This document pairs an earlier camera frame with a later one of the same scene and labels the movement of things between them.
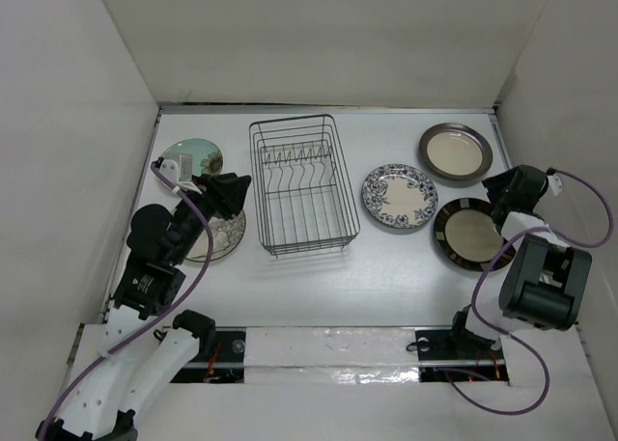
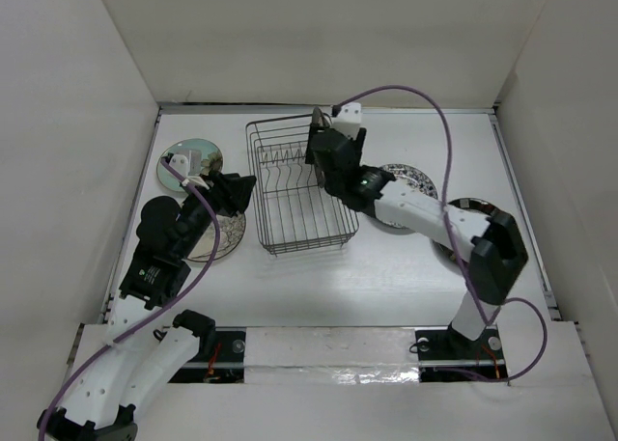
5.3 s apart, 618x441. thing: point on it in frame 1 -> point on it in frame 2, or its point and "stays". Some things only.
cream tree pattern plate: (226, 235) stays
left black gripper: (223, 192) stays
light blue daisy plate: (195, 157) stays
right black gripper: (494, 183) -> (357, 145)
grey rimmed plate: (455, 151) -> (319, 118)
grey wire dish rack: (304, 184) stays
